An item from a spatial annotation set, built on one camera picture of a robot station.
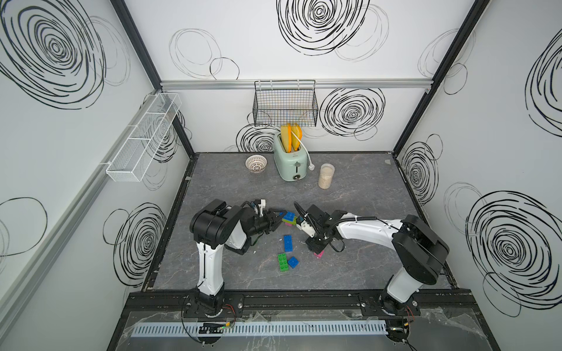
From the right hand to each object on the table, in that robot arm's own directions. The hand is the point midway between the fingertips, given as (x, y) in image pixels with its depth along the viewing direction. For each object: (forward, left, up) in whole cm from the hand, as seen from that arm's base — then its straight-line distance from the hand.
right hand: (313, 245), depth 87 cm
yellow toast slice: (+43, +12, +20) cm, 48 cm away
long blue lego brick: (0, +10, +1) cm, 10 cm away
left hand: (+10, +11, +5) cm, 16 cm away
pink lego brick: (-5, -2, +2) cm, 5 cm away
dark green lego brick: (-7, +12, +1) cm, 14 cm away
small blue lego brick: (-7, +8, +1) cm, 11 cm away
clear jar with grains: (+30, -7, +9) cm, 32 cm away
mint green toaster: (+32, +10, +12) cm, 36 cm away
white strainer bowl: (+41, +28, +3) cm, 50 cm away
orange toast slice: (+41, +7, +19) cm, 46 cm away
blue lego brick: (+10, +10, +6) cm, 15 cm away
